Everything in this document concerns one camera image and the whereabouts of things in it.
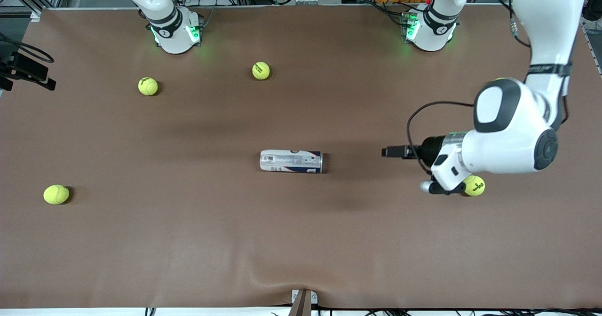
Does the silver tennis ball can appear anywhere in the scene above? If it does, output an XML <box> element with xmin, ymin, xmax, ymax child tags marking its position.
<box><xmin>260</xmin><ymin>150</ymin><xmax>324</xmax><ymax>174</ymax></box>

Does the brown table cover mat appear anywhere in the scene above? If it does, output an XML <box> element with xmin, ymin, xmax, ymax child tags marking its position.
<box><xmin>0</xmin><ymin>3</ymin><xmax>602</xmax><ymax>309</ymax></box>

